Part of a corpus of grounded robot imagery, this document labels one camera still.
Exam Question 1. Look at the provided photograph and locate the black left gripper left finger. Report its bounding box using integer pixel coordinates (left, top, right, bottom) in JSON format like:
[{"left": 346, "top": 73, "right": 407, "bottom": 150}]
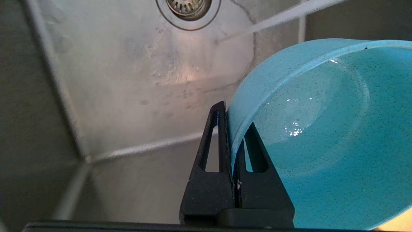
[{"left": 180, "top": 101, "right": 238, "bottom": 225}]

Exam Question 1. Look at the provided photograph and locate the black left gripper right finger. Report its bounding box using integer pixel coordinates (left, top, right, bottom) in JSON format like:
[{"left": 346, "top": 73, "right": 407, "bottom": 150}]
[{"left": 233, "top": 122, "right": 295, "bottom": 228}]

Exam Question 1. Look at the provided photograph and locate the teal bowl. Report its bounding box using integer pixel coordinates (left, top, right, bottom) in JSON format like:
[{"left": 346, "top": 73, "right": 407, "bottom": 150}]
[{"left": 227, "top": 38, "right": 412, "bottom": 231}]

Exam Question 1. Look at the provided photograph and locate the stainless steel sink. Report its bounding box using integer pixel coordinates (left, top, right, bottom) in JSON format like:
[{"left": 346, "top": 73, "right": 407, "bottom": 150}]
[{"left": 0, "top": 0, "right": 412, "bottom": 226}]

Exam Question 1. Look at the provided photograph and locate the running tap water stream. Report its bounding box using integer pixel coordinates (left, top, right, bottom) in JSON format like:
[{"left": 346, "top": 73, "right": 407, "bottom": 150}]
[{"left": 216, "top": 0, "right": 350, "bottom": 44}]

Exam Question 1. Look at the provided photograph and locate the round metal drain strainer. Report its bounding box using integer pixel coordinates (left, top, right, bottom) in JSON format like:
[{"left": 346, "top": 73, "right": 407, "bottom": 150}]
[{"left": 156, "top": 0, "right": 221, "bottom": 31}]

